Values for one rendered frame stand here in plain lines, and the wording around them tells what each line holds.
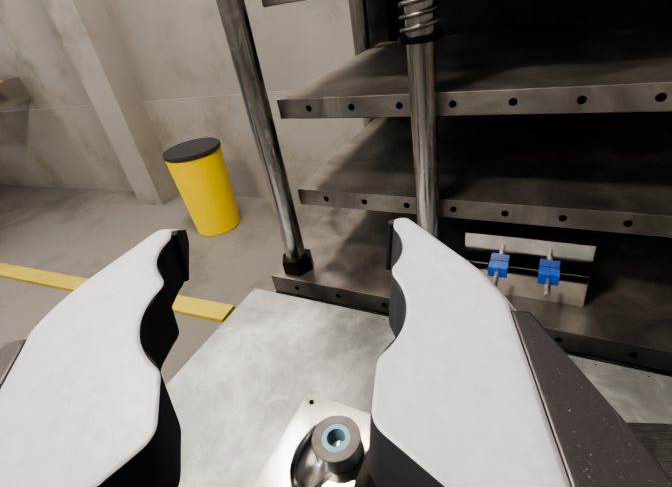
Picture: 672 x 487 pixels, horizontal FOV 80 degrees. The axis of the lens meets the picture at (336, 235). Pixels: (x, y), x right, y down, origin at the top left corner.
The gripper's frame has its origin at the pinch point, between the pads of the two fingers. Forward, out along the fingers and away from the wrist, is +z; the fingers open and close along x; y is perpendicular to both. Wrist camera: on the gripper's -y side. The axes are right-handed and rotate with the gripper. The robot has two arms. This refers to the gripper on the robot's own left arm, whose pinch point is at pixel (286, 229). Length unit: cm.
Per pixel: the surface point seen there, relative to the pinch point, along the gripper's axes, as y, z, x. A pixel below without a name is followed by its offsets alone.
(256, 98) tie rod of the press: 16, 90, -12
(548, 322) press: 61, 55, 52
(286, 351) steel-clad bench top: 67, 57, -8
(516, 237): 44, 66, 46
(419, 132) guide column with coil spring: 21, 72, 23
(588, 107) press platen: 14, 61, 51
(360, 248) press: 66, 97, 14
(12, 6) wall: 3, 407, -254
